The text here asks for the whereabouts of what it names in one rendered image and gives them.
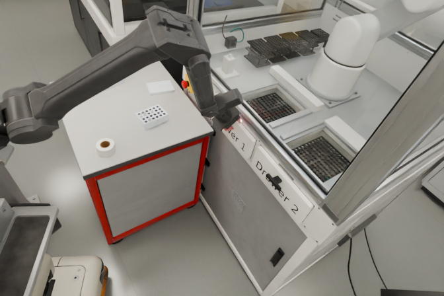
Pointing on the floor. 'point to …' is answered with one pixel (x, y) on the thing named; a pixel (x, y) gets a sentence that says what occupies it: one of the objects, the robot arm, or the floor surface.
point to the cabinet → (264, 217)
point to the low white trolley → (139, 153)
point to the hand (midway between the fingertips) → (235, 124)
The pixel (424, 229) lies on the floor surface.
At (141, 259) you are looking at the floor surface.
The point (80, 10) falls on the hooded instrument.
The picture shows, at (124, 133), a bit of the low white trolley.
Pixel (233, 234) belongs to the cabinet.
